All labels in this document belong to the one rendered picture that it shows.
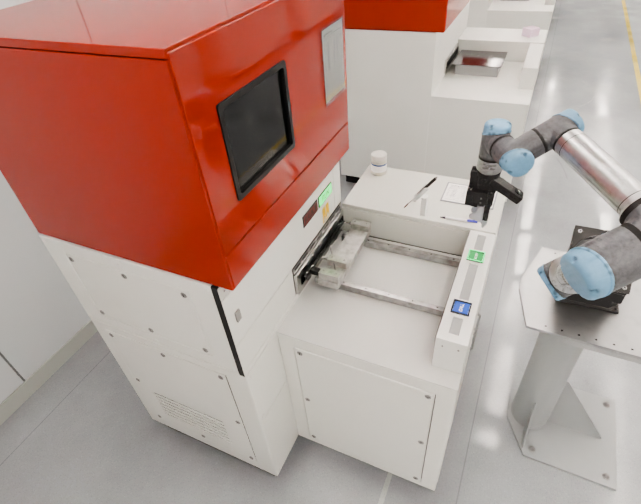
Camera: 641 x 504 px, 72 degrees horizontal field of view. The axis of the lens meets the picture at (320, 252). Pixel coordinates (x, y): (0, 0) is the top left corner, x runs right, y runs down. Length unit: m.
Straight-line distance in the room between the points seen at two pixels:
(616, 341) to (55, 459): 2.42
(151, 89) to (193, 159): 0.15
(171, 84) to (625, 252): 0.94
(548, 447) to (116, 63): 2.18
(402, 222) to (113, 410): 1.76
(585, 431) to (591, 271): 1.47
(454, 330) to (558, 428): 1.14
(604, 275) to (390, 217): 0.97
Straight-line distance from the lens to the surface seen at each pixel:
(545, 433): 2.41
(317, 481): 2.19
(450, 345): 1.39
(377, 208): 1.84
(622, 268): 1.08
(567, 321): 1.72
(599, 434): 2.46
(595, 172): 1.23
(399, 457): 1.95
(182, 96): 0.90
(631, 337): 1.76
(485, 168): 1.42
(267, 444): 1.88
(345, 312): 1.61
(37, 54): 1.14
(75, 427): 2.70
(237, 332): 1.35
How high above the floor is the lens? 2.02
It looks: 40 degrees down
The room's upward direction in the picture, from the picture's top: 6 degrees counter-clockwise
